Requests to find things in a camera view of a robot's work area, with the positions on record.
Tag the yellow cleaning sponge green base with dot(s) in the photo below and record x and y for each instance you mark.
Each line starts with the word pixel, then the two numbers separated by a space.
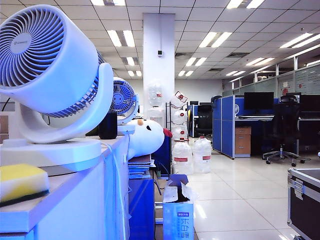
pixel 20 180

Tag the white water dispenser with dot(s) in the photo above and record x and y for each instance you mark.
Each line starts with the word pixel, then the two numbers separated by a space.
pixel 156 115

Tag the clear water jug red label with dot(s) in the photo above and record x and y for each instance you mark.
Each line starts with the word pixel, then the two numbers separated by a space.
pixel 180 117
pixel 178 100
pixel 202 155
pixel 155 92
pixel 182 155
pixel 180 132

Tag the white snowman plush pillow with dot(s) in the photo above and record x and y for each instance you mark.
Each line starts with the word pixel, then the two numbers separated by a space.
pixel 145 140

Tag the small distant black monitor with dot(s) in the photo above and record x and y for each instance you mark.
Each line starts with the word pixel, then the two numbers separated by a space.
pixel 193 102

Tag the dark blue desk panel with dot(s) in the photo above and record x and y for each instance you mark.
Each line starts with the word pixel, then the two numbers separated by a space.
pixel 162 160

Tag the black padded office chair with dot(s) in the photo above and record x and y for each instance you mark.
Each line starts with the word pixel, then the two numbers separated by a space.
pixel 203 122

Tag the small white desk fan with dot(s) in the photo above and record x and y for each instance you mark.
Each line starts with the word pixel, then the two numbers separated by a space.
pixel 122 97

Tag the stack of notebooks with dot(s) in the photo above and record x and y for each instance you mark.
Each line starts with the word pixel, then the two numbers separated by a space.
pixel 140 167

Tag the black cylindrical cup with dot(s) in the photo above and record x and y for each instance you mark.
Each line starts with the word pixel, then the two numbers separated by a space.
pixel 107 126

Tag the blue cubicle partition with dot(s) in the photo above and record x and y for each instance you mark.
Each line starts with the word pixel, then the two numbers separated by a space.
pixel 222 125

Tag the small black sensor box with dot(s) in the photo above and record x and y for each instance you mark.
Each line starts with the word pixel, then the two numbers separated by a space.
pixel 160 52

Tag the white plastic bag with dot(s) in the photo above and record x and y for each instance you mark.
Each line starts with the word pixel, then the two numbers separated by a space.
pixel 171 193

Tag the tiny white desk fan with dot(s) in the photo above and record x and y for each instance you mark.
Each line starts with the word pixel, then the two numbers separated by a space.
pixel 236 109

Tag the blue cubicle panel behind monitor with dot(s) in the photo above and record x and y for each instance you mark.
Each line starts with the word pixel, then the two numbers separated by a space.
pixel 240 100

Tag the white office desk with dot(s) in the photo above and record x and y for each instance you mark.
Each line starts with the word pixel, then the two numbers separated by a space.
pixel 310 119
pixel 250 117

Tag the blue metal cabinet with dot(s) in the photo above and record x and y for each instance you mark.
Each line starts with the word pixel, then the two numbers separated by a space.
pixel 141 210

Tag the black computer monitor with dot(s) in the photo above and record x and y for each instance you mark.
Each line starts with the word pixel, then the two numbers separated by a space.
pixel 310 105
pixel 258 100

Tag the large white desk fan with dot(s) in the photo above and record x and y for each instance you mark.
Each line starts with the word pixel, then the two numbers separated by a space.
pixel 75 62

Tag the blue printed cardboard box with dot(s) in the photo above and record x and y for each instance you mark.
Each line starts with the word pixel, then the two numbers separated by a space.
pixel 178 222

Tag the black mesh office chair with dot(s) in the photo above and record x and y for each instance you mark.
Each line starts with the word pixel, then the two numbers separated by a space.
pixel 285 125

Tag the beige shelf unit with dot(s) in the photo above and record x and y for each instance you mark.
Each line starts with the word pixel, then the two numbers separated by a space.
pixel 3 125

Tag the black aluminium flight case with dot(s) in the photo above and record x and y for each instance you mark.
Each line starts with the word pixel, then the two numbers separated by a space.
pixel 305 212

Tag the wooden drawer pedestal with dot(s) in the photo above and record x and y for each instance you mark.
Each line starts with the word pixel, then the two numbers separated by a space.
pixel 242 142

